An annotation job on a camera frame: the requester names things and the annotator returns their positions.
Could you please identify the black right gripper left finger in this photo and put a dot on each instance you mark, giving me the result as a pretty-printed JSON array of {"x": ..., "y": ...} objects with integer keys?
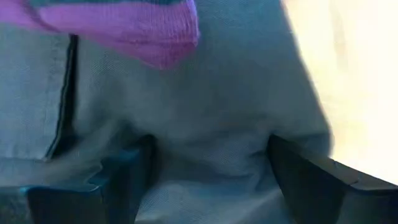
[{"x": 118, "y": 193}]

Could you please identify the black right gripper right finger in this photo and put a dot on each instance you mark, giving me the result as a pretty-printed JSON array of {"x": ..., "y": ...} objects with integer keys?
[{"x": 326, "y": 193}]

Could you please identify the gray blue denim garment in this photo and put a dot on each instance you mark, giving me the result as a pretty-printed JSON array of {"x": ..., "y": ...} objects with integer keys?
[{"x": 192, "y": 118}]

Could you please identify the reddish pink cloth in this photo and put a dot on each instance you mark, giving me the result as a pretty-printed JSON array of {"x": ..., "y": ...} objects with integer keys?
[{"x": 130, "y": 28}]

